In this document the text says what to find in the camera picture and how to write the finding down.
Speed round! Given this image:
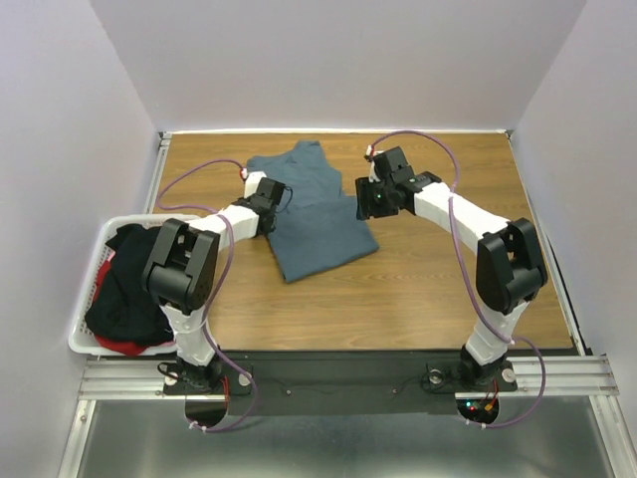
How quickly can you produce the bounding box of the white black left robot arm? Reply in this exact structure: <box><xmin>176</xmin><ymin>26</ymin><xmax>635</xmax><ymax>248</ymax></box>
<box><xmin>141</xmin><ymin>194</ymin><xmax>279</xmax><ymax>392</ymax></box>

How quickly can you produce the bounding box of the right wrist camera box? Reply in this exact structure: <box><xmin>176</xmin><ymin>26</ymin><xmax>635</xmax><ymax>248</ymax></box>
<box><xmin>372</xmin><ymin>146</ymin><xmax>414</xmax><ymax>183</ymax></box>

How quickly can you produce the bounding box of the aluminium left side rail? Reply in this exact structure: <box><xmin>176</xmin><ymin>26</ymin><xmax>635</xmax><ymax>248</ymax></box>
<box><xmin>142</xmin><ymin>131</ymin><xmax>173</xmax><ymax>213</ymax></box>

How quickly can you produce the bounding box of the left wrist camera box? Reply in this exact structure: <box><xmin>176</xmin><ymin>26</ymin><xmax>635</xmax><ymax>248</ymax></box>
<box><xmin>243</xmin><ymin>171</ymin><xmax>286</xmax><ymax>205</ymax></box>

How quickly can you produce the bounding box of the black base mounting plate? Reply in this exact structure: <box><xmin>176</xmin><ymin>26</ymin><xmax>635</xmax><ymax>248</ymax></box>
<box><xmin>157</xmin><ymin>351</ymin><xmax>518</xmax><ymax>423</ymax></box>

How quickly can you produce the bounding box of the white plastic laundry basket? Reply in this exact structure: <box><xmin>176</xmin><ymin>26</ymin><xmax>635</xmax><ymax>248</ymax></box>
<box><xmin>68</xmin><ymin>213</ymin><xmax>197</xmax><ymax>357</ymax></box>

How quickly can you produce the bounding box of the aluminium front frame rail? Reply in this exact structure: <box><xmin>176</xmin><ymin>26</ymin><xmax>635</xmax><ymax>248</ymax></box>
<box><xmin>79</xmin><ymin>356</ymin><xmax>619</xmax><ymax>400</ymax></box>

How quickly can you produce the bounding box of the black t-shirt in basket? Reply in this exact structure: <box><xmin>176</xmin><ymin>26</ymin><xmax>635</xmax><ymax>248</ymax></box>
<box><xmin>85</xmin><ymin>224</ymin><xmax>173</xmax><ymax>350</ymax></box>

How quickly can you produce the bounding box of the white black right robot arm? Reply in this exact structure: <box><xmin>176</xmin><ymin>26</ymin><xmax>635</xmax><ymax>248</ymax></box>
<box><xmin>355</xmin><ymin>173</ymin><xmax>547</xmax><ymax>388</ymax></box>

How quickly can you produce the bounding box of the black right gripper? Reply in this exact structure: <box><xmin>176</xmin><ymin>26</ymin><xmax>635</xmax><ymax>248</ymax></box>
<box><xmin>354</xmin><ymin>176</ymin><xmax>398</xmax><ymax>221</ymax></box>

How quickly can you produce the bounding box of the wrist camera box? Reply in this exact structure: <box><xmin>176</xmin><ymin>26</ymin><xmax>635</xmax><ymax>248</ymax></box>
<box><xmin>243</xmin><ymin>171</ymin><xmax>286</xmax><ymax>205</ymax></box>
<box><xmin>372</xmin><ymin>146</ymin><xmax>414</xmax><ymax>183</ymax></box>

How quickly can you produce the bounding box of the blue-grey t-shirt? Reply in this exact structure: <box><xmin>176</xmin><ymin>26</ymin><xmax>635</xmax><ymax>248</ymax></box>
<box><xmin>247</xmin><ymin>141</ymin><xmax>379</xmax><ymax>284</ymax></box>

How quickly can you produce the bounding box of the red t-shirt in basket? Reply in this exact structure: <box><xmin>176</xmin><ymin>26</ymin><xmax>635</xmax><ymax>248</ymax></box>
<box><xmin>85</xmin><ymin>263</ymin><xmax>173</xmax><ymax>357</ymax></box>

